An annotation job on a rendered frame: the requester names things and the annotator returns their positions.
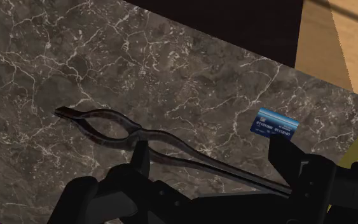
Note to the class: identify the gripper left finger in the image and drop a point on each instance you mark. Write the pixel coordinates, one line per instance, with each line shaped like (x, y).
(119, 198)

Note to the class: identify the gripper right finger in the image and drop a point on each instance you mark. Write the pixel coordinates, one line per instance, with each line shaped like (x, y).
(318, 186)

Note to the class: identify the dark metal tongs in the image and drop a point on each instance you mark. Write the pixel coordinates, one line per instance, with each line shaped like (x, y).
(154, 135)

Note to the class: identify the blue bank card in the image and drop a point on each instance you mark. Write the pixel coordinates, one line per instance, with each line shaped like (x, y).
(274, 123)

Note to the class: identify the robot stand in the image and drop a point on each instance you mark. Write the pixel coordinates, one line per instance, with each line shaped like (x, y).
(228, 24)

